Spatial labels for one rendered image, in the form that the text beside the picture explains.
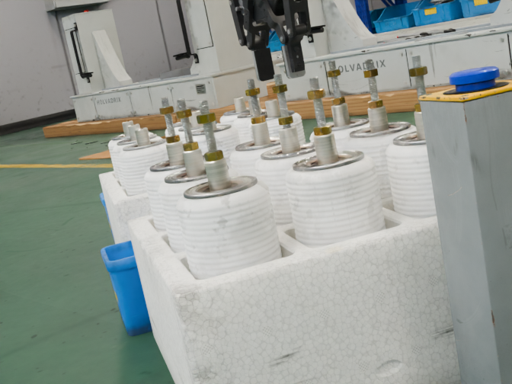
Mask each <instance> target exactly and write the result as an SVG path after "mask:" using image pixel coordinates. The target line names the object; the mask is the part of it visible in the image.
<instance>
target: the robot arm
mask: <svg viewBox="0 0 512 384"><path fill-rule="evenodd" d="M229 5H230V8H231V12H232V17H233V21H234V24H235V29H236V32H237V35H238V41H239V43H240V45H241V46H247V47H248V49H249V50H251V51H252V56H253V60H254V67H255V71H256V75H257V79H258V81H260V82H264V81H267V80H271V79H273V78H274V75H275V72H274V65H273V61H272V57H271V52H270V47H269V48H266V46H268V44H269V31H270V29H271V28H273V29H274V30H275V31H276V33H277V36H278V38H279V40H280V42H281V43H282V44H284V45H285V46H282V47H281V49H282V54H283V61H284V65H285V70H286V76H287V78H298V77H302V76H304V75H305V73H306V70H305V63H304V59H303V54H302V46H301V40H302V39H303V37H304V36H305V35H306V34H309V33H310V32H311V26H310V17H309V6H308V0H296V1H294V0H229ZM297 12H299V13H300V19H301V24H298V22H297V18H298V17H299V16H298V14H297ZM243 25H244V28H243ZM283 26H286V31H285V29H284V27H283ZM244 29H245V30H246V31H247V35H246V36H245V32H244ZM259 31H261V36H260V34H259Z"/></svg>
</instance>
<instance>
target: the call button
mask: <svg viewBox="0 0 512 384"><path fill-rule="evenodd" d="M499 76H500V72H499V68H498V67H496V66H486V67H480V68H474V69H467V70H462V71H459V72H454V73H452V74H451V75H450V76H449V80H450V85H455V87H456V91H474V90H479V89H483V88H489V87H492V86H495V85H496V84H495V79H496V78H497V77H499Z"/></svg>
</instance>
